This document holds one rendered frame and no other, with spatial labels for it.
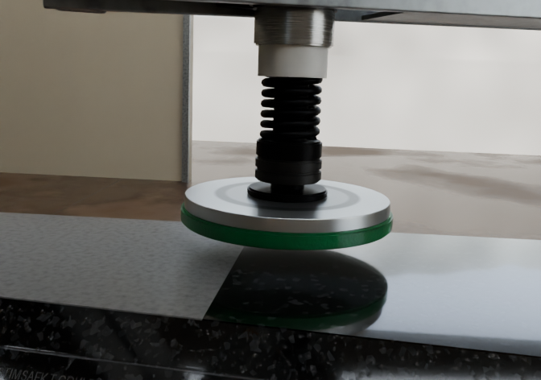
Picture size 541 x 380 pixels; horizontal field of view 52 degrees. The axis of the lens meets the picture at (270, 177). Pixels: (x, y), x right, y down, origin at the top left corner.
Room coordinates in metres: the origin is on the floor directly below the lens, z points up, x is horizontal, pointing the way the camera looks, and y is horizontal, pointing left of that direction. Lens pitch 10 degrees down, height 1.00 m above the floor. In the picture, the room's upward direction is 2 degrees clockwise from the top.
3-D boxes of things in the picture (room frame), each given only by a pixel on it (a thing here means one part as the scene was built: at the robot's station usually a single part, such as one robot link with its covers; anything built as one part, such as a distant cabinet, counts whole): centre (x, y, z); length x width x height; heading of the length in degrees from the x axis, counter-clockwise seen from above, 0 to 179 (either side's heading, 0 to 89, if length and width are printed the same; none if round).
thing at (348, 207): (0.58, -0.02, 0.87); 0.21 x 0.21 x 0.01
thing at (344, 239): (0.58, -0.02, 0.87); 0.22 x 0.22 x 0.04
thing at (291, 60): (0.58, -0.02, 1.02); 0.07 x 0.07 x 0.04
